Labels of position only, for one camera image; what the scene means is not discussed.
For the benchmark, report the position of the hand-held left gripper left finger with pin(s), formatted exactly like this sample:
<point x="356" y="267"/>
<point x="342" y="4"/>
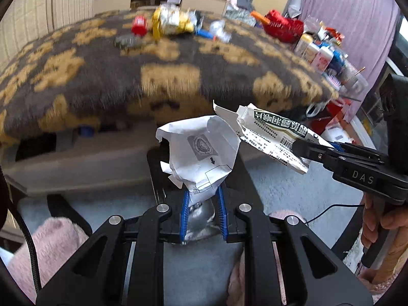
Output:
<point x="185" y="220"/>

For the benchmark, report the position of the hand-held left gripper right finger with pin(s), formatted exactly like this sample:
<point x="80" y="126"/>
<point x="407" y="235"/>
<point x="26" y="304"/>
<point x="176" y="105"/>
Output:
<point x="223" y="220"/>

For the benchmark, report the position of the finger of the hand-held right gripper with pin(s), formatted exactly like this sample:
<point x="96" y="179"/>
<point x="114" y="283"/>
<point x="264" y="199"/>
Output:
<point x="360" y="151"/>
<point x="314" y="153"/>

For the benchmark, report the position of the silver foil wrapper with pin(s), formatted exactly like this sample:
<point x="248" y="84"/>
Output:
<point x="202" y="221"/>

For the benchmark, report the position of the white printed snack packet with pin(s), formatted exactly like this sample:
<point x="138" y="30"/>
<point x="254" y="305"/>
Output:
<point x="267" y="130"/>

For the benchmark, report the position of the black trash bin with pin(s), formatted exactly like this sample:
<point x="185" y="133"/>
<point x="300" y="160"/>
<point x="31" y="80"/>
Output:
<point x="156" y="172"/>

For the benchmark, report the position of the white paper packet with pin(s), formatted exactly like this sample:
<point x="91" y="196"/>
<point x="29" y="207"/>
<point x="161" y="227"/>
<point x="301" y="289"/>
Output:
<point x="197" y="153"/>

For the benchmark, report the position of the yellow and white snack bag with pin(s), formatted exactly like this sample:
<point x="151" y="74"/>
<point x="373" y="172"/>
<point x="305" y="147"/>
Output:
<point x="172" y="20"/>

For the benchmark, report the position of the person's right forearm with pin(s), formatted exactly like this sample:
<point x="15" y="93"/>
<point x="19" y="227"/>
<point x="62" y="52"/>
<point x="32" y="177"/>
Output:
<point x="393" y="261"/>

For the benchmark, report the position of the person's right hand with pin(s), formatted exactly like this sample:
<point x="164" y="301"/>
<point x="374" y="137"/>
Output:
<point x="397" y="220"/>

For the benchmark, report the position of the white box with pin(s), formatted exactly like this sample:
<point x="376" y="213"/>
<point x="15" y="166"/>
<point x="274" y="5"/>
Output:
<point x="336" y="135"/>

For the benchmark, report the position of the pink fluffy pants leg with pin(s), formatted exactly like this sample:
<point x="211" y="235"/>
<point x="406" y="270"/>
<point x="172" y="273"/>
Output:
<point x="47" y="248"/>
<point x="236" y="280"/>

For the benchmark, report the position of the clear plastic container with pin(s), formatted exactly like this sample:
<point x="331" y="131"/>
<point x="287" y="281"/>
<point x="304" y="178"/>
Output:
<point x="352" y="83"/>

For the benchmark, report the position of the cluster of bottles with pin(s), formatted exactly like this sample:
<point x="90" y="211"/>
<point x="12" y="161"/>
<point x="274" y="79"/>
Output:
<point x="318" y="54"/>

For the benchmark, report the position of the dark glass cabinet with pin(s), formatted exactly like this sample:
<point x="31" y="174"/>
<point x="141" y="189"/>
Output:
<point x="400" y="44"/>

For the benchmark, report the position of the black chair base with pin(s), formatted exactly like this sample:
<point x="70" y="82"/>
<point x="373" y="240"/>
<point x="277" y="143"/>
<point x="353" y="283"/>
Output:
<point x="68" y="213"/>

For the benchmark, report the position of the purple curtain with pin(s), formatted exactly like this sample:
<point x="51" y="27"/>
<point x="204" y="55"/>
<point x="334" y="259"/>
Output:
<point x="350" y="22"/>

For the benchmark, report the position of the red basket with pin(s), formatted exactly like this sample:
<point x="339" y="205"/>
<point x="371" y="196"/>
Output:
<point x="283" y="27"/>

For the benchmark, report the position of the crumpled silver white wrapper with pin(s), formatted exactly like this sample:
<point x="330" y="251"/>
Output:
<point x="221" y="30"/>

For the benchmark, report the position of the pile of silver packets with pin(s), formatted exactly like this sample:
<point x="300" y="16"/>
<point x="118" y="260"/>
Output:
<point x="240" y="16"/>

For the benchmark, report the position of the blue and white wrapper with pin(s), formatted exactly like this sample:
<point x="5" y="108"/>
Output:
<point x="204" y="34"/>

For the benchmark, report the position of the dark clothing pile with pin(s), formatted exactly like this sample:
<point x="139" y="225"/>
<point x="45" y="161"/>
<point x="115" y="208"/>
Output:
<point x="240" y="1"/>

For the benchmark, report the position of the grey bear print blanket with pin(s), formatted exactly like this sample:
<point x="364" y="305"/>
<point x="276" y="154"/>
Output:
<point x="95" y="70"/>

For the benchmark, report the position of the flat grey wrapper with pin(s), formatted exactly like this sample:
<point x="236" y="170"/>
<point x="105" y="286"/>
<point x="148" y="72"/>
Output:
<point x="127" y="41"/>

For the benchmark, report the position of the beige television cabinet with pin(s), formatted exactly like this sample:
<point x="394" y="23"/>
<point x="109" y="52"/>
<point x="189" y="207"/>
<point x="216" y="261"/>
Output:
<point x="153" y="1"/>

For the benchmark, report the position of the grey bed frame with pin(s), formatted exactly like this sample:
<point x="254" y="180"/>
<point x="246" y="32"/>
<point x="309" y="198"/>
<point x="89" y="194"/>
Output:
<point x="79" y="169"/>

